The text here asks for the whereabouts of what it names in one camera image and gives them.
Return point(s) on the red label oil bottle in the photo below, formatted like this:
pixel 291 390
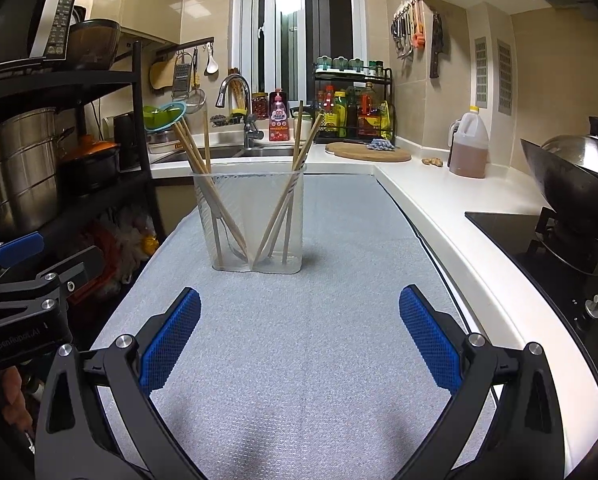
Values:
pixel 368 110

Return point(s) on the black wall rail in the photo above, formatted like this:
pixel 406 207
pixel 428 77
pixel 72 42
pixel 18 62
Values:
pixel 184 46

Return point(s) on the pile of wooden chopsticks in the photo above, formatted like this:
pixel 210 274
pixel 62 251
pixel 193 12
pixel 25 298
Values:
pixel 197 152

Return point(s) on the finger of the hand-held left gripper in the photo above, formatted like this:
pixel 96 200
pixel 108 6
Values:
pixel 19 250
pixel 74 270

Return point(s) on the hanging kitchen utensils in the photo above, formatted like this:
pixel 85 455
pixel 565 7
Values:
pixel 408 27

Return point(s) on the stainless steel stockpot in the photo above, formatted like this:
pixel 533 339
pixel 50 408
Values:
pixel 19 170

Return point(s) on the yellow label bottle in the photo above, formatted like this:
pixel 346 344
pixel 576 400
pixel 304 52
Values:
pixel 341 115

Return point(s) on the red plastic bag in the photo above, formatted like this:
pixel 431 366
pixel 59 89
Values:
pixel 119 245

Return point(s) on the steel basin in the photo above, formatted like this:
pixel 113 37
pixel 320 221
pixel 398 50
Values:
pixel 160 142

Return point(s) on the black gas stove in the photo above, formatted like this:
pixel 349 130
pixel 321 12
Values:
pixel 554 270

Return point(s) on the clear plastic utensil container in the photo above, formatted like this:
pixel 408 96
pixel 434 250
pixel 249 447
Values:
pixel 251 220

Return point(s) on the blue patterned cloth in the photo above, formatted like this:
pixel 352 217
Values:
pixel 381 145

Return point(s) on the microwave oven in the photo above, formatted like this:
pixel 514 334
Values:
pixel 29 15

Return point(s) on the narrow wall vent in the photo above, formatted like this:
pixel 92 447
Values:
pixel 481 72

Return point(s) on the yellow seasoning packet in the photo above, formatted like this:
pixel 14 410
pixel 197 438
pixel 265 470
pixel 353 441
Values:
pixel 386 120

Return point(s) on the green plastic colander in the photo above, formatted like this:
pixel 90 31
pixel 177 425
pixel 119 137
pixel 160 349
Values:
pixel 161 117

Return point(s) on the ginger piece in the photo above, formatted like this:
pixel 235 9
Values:
pixel 431 162

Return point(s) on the red jar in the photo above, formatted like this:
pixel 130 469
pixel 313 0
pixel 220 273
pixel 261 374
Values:
pixel 260 106

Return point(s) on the black spice rack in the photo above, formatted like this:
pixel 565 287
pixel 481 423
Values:
pixel 390 100

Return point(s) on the round wooden cutting board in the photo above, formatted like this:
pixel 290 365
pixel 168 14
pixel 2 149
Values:
pixel 354 154

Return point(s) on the black metal shelf rack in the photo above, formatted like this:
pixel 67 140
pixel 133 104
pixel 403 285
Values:
pixel 139 110

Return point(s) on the black wok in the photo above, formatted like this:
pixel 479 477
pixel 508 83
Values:
pixel 554 190

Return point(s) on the metal grater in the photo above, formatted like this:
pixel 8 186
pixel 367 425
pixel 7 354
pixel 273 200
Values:
pixel 181 77

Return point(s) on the wide wall vent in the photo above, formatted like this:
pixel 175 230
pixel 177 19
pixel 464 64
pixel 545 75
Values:
pixel 504 77

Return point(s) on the hanging wooden cutting board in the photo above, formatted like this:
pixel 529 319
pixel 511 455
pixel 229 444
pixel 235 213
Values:
pixel 161 75

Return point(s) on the steel wok lid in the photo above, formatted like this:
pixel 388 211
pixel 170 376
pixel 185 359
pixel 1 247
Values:
pixel 579 152

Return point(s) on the hanging cleaver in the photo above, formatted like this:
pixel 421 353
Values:
pixel 437 47

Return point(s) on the chrome faucet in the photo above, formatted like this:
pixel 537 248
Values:
pixel 231 80

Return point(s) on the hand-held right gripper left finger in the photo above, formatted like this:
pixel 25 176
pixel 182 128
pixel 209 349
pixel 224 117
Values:
pixel 171 340

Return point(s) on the plastic oil jug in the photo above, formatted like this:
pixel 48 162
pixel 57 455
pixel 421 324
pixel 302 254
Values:
pixel 469 152

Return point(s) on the window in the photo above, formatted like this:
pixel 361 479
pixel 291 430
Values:
pixel 299 25

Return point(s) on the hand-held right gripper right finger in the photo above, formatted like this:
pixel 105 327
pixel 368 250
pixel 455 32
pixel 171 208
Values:
pixel 429 340

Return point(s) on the red cap sauce bottle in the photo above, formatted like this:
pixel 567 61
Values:
pixel 327 110

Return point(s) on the row of spice jars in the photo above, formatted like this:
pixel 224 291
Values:
pixel 349 63

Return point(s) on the glass jar white lid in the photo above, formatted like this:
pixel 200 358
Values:
pixel 305 125

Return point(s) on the dark glass bottle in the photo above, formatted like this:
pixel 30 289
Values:
pixel 352 112

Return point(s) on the black pot orange lid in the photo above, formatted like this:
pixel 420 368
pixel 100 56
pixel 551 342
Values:
pixel 91 167

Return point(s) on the white hanging ladle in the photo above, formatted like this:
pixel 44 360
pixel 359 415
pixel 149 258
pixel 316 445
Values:
pixel 211 65

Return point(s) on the grey table mat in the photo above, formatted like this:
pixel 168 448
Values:
pixel 329 320

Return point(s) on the black cylindrical canister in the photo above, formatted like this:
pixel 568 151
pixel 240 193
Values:
pixel 126 140

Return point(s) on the dark brown bowl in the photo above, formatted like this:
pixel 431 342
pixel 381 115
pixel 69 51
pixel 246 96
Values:
pixel 94 45

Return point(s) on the person's left hand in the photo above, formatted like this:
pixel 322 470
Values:
pixel 19 395

